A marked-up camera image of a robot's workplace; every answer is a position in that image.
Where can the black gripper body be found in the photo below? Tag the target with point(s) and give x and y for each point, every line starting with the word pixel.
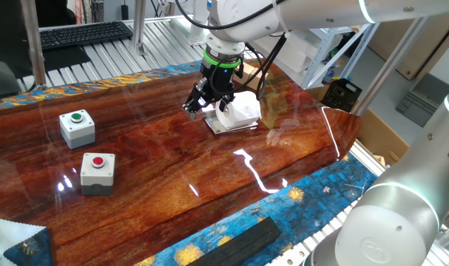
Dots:
pixel 218 79

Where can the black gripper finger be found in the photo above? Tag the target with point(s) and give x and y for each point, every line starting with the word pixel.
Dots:
pixel 226 102
pixel 196 99

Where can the white toilet paper roll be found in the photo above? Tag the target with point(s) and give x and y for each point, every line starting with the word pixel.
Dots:
pixel 242 111

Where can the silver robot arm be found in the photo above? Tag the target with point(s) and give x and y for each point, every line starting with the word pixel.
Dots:
pixel 394 207

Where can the white metal shelf rack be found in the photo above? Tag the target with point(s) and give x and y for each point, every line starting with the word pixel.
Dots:
pixel 320 55

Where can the white stand with base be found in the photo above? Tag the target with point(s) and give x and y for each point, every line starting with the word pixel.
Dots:
pixel 196 35

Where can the glossy wood grain mat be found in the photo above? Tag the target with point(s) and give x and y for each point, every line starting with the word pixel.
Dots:
pixel 154 166

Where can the white foam packing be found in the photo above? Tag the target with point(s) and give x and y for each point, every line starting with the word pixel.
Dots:
pixel 294 55

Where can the black power adapter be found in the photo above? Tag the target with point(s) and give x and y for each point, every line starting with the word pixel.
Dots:
pixel 124 12

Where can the green push button box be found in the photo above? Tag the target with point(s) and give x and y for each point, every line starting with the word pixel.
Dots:
pixel 76 129

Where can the red push button box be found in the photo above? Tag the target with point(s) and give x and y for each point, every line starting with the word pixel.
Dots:
pixel 96 173

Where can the black computer keyboard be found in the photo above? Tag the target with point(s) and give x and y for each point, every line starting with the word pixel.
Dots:
pixel 83 35

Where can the blue starry tablecloth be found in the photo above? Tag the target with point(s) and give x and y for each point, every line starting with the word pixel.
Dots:
pixel 320 192

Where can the black desk mat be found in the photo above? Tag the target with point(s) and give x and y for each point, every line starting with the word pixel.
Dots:
pixel 65 59

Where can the black foam block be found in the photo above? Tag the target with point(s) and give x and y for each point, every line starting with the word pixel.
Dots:
pixel 239 245

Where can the person black shirt torso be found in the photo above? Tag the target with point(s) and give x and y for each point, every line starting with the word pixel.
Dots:
pixel 55 13

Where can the grey plastic box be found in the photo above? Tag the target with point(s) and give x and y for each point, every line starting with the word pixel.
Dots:
pixel 420 107

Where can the tan wooden board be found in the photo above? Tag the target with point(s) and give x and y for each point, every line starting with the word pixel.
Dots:
pixel 412 48

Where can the black computer monitor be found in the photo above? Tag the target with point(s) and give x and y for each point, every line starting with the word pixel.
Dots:
pixel 6 33

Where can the aluminium frame post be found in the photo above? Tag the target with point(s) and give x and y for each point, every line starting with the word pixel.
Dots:
pixel 33 44
pixel 138 26
pixel 390 63

